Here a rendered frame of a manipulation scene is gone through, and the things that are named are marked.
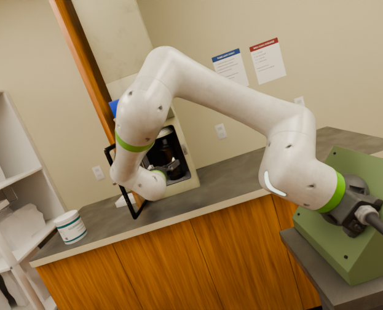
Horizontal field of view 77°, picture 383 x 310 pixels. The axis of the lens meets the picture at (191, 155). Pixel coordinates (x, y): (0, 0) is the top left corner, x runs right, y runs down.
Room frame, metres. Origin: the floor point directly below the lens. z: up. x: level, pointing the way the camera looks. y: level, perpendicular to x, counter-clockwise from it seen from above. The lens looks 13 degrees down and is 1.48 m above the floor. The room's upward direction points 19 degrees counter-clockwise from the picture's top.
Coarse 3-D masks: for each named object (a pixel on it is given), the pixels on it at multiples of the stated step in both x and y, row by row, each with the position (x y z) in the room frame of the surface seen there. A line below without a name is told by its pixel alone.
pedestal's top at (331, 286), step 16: (288, 240) 0.69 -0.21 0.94; (304, 240) 0.67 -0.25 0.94; (304, 256) 0.61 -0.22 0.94; (320, 256) 0.59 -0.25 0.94; (304, 272) 0.59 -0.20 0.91; (320, 272) 0.54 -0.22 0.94; (336, 272) 0.52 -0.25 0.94; (320, 288) 0.49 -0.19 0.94; (336, 288) 0.48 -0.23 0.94; (352, 288) 0.46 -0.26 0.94; (368, 288) 0.45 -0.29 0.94; (336, 304) 0.44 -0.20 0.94; (352, 304) 0.44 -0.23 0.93; (368, 304) 0.44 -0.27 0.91
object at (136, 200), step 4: (112, 144) 1.26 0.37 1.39; (112, 152) 1.21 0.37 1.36; (112, 156) 1.19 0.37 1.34; (108, 160) 1.16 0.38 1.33; (120, 188) 1.16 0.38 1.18; (128, 192) 1.21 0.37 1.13; (132, 192) 1.24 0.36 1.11; (124, 196) 1.16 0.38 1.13; (128, 196) 1.19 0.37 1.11; (132, 196) 1.22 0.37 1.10; (136, 196) 1.27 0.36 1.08; (140, 196) 1.31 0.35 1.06; (132, 200) 1.21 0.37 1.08; (136, 200) 1.25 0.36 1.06; (140, 200) 1.29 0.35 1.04; (144, 200) 1.34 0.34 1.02; (132, 204) 1.19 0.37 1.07; (136, 204) 1.23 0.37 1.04; (140, 204) 1.27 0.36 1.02; (128, 208) 1.16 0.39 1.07; (136, 208) 1.22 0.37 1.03; (132, 216) 1.16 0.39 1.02
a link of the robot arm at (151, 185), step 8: (144, 176) 0.91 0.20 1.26; (152, 176) 0.92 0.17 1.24; (160, 176) 0.94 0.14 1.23; (136, 184) 0.89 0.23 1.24; (144, 184) 0.89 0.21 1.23; (152, 184) 0.89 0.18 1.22; (160, 184) 0.90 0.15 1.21; (136, 192) 0.91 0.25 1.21; (144, 192) 0.89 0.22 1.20; (152, 192) 0.88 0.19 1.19; (160, 192) 0.90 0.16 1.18; (152, 200) 0.90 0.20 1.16
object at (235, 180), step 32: (224, 160) 1.82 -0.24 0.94; (256, 160) 1.57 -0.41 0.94; (320, 160) 1.22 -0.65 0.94; (192, 192) 1.40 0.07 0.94; (224, 192) 1.24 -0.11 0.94; (256, 192) 1.13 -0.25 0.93; (96, 224) 1.43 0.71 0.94; (128, 224) 1.26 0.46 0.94; (160, 224) 1.17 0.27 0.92; (64, 256) 1.21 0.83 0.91
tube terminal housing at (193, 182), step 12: (108, 84) 1.47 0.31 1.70; (120, 84) 1.47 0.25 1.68; (120, 96) 1.47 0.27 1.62; (168, 120) 1.45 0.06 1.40; (180, 132) 1.45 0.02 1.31; (180, 144) 1.45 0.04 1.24; (144, 168) 1.47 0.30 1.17; (192, 168) 1.45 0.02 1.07; (192, 180) 1.45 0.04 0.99; (168, 192) 1.46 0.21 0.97; (180, 192) 1.46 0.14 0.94
